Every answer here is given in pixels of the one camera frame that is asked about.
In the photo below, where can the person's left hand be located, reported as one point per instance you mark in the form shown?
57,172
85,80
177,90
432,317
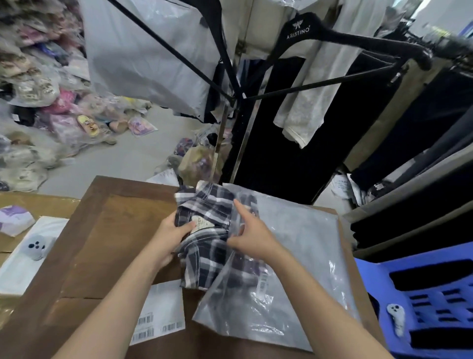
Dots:
164,240

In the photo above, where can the person's right hand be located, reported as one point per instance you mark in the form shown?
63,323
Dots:
257,240

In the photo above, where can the person's left thumb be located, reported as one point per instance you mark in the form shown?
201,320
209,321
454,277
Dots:
186,228

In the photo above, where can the person's right thumb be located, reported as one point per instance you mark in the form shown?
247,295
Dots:
235,241

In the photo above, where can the navy white plaid shirt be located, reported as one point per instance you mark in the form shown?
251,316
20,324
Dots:
207,259

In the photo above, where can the clear plastic garment bag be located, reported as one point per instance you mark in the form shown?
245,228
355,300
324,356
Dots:
295,259

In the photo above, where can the person's right forearm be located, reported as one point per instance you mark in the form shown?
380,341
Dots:
325,310

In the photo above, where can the person's left forearm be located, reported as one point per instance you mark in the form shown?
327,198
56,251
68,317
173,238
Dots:
114,307

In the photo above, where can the white paper slip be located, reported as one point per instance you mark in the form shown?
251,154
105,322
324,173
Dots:
164,178

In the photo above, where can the heap of bagged toys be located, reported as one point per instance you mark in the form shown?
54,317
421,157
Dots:
199,159

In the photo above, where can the large brown cardboard box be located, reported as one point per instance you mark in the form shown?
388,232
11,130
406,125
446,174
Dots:
111,229

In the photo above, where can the white barcode label sheet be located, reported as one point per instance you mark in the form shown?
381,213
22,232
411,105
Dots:
162,310

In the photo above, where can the chrome clothes rack pole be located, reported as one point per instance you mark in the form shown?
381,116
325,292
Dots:
221,140

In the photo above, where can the black hanging garment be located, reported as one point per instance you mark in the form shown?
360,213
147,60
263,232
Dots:
288,159

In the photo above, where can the white paper sheets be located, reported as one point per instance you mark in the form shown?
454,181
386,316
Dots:
342,186

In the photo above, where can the light brown cardboard box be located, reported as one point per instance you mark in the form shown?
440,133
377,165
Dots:
44,205

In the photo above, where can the white hanging garment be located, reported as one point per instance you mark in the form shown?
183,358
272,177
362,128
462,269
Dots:
314,103

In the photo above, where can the purple white soft packet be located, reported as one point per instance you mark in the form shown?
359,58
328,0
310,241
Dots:
14,220

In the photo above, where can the white flat poly bag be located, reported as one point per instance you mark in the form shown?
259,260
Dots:
18,270

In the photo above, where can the grey hanging poly bag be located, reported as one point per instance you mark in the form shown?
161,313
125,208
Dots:
140,55

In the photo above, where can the pile of bagged plush toys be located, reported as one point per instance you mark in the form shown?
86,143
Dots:
37,92

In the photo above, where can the row of dark hanging clothes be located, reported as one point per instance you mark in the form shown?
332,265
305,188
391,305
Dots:
425,155

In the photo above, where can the blue plastic stool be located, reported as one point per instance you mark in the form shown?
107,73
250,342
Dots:
436,307

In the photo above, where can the black clothes hanger with logo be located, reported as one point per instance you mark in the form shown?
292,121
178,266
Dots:
314,31

